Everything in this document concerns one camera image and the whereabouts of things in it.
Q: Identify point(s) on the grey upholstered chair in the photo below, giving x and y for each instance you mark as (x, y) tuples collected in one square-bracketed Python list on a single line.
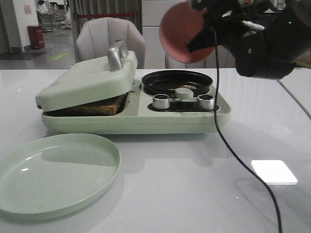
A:
[(225, 58), (98, 35)]

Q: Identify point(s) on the white cabinet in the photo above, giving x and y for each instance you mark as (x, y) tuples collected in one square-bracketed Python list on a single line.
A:
[(152, 14)]

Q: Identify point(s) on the left silver control knob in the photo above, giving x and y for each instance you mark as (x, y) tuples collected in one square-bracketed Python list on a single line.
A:
[(161, 101)]

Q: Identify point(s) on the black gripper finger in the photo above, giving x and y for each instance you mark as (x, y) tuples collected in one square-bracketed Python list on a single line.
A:
[(205, 38)]

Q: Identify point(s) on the light green plate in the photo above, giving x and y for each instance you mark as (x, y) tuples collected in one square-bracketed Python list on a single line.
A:
[(57, 175)]

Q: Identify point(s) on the shrimp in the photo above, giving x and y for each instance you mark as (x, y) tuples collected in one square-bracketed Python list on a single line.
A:
[(191, 87)]

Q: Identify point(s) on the bread slice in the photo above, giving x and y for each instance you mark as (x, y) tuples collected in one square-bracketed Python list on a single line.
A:
[(108, 107)]

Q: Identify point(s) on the right silver control knob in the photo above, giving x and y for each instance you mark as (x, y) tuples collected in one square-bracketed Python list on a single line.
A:
[(205, 102)]

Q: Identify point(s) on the silver control knob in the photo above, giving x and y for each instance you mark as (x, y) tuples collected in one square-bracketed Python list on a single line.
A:
[(161, 101), (205, 102)]

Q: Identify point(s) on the pink plastic bowl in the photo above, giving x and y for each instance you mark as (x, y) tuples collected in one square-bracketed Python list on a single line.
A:
[(178, 26)]

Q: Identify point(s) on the left grey upholstered chair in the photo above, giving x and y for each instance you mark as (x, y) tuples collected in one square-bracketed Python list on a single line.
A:
[(98, 35)]

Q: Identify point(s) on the right grey upholstered chair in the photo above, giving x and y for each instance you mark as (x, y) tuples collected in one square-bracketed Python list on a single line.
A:
[(225, 58)]

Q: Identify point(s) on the black round frying pan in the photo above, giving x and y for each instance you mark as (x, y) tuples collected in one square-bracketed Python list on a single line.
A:
[(167, 81)]

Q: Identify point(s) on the red bin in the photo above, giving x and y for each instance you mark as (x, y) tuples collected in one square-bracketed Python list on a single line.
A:
[(36, 37)]

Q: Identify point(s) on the green breakfast maker base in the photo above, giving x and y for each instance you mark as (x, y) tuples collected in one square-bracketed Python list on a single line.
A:
[(137, 118)]

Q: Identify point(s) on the green breakfast maker lid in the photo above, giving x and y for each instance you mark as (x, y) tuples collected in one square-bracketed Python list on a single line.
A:
[(88, 81)]

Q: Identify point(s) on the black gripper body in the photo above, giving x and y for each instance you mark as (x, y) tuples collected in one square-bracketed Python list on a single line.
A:
[(266, 42)]

